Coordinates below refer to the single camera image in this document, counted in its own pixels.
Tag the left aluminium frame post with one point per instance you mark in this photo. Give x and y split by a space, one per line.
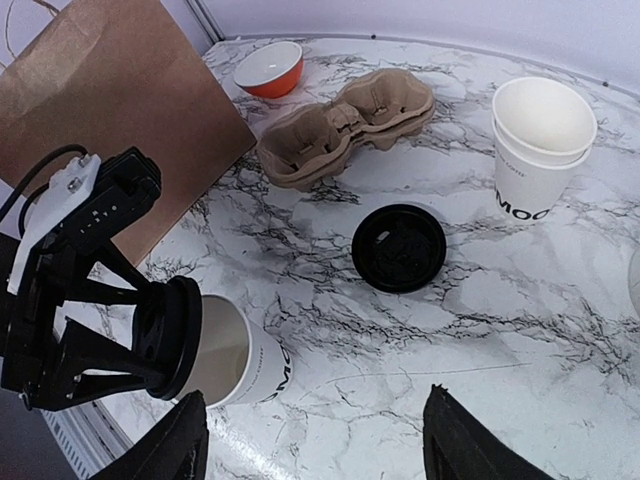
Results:
206 20

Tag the orange white bowl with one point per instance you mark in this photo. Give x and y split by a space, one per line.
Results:
272 71

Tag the white paper coffee cup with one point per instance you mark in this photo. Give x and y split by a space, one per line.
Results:
237 362

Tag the brown paper bag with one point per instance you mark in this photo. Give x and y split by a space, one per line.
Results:
110 75

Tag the black cup lid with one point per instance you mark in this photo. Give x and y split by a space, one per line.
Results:
166 330

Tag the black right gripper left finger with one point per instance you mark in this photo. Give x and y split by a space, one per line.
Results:
175 448

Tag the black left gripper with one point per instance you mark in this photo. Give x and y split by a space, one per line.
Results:
54 372

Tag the stacked cardboard cup carriers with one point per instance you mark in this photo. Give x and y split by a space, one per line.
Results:
316 141

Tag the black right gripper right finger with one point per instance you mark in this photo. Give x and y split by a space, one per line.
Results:
457 446

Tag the stack of white paper cups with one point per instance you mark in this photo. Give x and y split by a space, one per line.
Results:
543 133

